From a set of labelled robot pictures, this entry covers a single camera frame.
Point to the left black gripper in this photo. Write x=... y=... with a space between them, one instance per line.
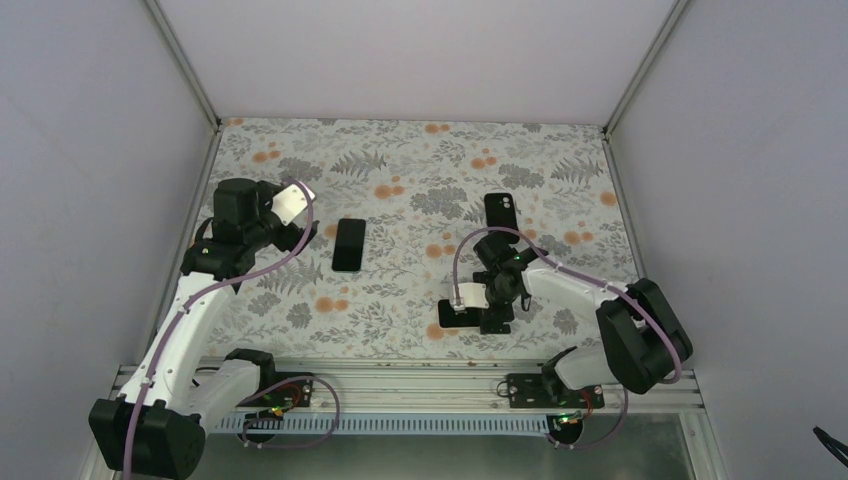
x=289 y=240

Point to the phone with pink case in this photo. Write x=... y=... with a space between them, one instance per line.
x=449 y=318

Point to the black phone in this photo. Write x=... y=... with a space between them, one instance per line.
x=349 y=245

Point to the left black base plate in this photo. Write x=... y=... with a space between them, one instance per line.
x=295 y=393

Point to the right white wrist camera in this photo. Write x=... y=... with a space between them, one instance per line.
x=469 y=295

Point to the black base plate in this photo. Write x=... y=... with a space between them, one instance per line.
x=529 y=391
x=295 y=393

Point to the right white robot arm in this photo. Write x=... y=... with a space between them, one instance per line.
x=642 y=340

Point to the aluminium rail frame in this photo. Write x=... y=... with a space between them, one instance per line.
x=466 y=387

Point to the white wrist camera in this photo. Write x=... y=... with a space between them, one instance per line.
x=469 y=295
x=290 y=202

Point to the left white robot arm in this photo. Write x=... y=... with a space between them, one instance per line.
x=158 y=423

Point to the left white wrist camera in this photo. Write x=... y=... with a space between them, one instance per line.
x=290 y=202

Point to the black object at edge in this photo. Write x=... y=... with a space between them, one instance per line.
x=835 y=447

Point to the grey slotted cable duct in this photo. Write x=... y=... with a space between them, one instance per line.
x=406 y=424

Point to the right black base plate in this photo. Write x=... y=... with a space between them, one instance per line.
x=529 y=391

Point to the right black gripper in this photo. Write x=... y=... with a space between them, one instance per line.
x=505 y=315

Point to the floral patterned table mat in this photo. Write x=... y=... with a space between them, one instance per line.
x=419 y=186

